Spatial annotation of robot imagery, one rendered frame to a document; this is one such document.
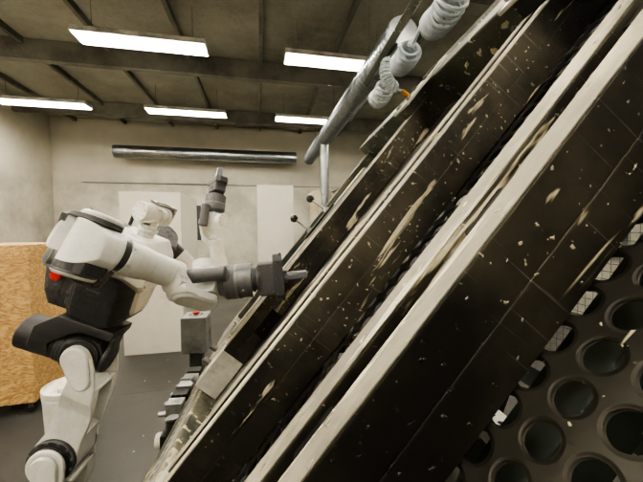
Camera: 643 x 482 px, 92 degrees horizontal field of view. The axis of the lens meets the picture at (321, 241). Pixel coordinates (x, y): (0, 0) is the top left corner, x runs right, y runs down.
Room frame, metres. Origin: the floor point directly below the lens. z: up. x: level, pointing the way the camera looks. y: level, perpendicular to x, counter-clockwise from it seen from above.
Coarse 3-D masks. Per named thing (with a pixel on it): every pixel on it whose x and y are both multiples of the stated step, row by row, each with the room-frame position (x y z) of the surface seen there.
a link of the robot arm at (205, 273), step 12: (192, 264) 0.79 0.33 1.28; (204, 264) 0.78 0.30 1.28; (216, 264) 0.80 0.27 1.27; (192, 276) 0.72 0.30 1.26; (204, 276) 0.72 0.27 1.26; (216, 276) 0.73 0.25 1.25; (228, 276) 0.75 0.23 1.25; (204, 288) 0.74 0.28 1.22; (216, 288) 0.75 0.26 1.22; (228, 288) 0.74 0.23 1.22
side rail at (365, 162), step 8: (368, 160) 1.67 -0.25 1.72; (360, 168) 1.66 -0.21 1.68; (352, 176) 1.66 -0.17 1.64; (344, 184) 1.65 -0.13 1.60; (336, 192) 1.66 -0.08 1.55; (336, 200) 1.65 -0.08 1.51; (320, 216) 1.64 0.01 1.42; (312, 224) 1.63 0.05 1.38; (304, 232) 1.63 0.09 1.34; (296, 248) 1.62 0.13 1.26; (288, 256) 1.61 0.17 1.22; (256, 296) 1.59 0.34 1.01; (248, 304) 1.59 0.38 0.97; (240, 312) 1.58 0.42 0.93
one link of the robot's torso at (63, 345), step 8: (72, 336) 0.99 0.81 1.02; (80, 336) 1.00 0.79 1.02; (88, 336) 1.01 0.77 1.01; (64, 344) 0.97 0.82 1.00; (72, 344) 0.98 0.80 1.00; (80, 344) 0.98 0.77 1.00; (88, 344) 0.99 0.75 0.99; (96, 344) 1.00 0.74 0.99; (104, 344) 1.02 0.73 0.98; (56, 352) 0.97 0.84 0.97; (96, 352) 0.99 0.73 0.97; (56, 360) 0.98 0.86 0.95; (96, 360) 0.99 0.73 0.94; (96, 368) 1.01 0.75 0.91
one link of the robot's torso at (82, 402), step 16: (64, 352) 0.95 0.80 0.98; (80, 352) 0.96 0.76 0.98; (64, 368) 0.95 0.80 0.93; (80, 368) 0.95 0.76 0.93; (112, 368) 1.11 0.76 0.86; (80, 384) 0.95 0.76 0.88; (96, 384) 1.02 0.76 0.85; (112, 384) 1.09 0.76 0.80; (64, 400) 0.97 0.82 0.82; (80, 400) 0.96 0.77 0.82; (96, 400) 1.00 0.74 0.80; (64, 416) 0.98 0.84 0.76; (80, 416) 0.99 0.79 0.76; (96, 416) 1.08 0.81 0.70; (48, 432) 0.97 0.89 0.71; (64, 432) 0.98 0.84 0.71; (80, 432) 0.99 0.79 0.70; (96, 432) 1.08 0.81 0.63; (48, 448) 0.96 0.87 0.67; (64, 448) 0.97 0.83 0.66; (80, 448) 1.00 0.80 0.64
